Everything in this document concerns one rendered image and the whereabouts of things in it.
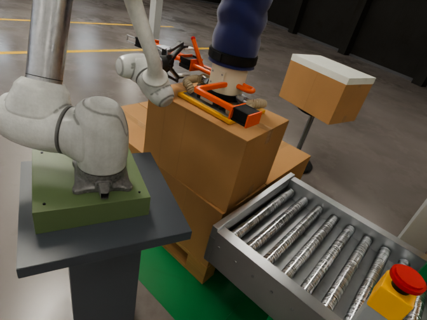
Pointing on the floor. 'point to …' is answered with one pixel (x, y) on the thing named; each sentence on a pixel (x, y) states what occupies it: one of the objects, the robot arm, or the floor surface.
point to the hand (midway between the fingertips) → (188, 61)
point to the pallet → (190, 262)
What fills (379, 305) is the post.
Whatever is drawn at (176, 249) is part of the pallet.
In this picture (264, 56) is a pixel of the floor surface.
